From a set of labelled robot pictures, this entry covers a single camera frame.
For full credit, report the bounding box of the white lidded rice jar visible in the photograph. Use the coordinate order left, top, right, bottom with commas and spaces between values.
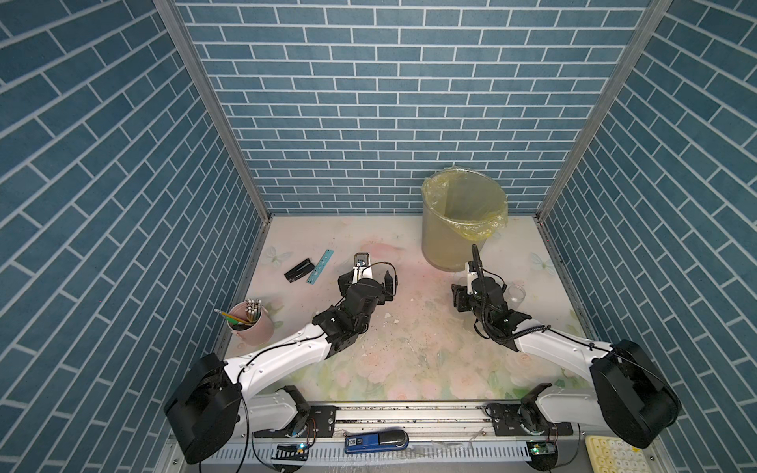
503, 284, 526, 309

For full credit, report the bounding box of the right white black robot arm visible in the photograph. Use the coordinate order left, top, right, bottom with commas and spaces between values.
451, 272, 681, 449

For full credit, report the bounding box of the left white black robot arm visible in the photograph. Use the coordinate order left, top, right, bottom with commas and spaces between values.
164, 266, 398, 465

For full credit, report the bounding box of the teal ruler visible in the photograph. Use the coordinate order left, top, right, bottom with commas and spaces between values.
307, 250, 334, 285

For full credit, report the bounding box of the black stapler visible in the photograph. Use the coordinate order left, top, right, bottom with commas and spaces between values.
284, 258, 315, 283

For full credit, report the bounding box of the beige bin with yellow bag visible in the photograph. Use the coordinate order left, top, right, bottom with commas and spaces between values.
421, 167, 509, 272

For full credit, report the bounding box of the pink pen holder cup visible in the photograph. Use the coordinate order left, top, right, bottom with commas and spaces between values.
214, 299, 274, 346

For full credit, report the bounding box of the blue black handheld device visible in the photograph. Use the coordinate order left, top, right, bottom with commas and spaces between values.
344, 429, 409, 454

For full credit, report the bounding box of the yellow egg tray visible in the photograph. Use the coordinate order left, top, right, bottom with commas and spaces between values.
585, 436, 652, 473

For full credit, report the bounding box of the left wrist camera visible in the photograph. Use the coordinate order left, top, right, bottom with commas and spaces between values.
352, 252, 373, 284

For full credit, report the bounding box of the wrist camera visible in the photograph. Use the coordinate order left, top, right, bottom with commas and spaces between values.
352, 252, 373, 284
466, 261, 478, 295

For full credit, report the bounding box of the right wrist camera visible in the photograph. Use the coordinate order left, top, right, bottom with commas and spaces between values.
466, 261, 478, 295

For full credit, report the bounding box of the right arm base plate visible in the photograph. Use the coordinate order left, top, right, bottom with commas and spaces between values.
484, 403, 574, 439

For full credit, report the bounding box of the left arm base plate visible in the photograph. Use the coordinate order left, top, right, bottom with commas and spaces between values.
254, 405, 337, 439

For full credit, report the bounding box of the aluminium mounting rail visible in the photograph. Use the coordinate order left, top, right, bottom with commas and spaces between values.
210, 387, 610, 445

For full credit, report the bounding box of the white slotted cable duct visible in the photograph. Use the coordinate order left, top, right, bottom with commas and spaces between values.
203, 441, 531, 466

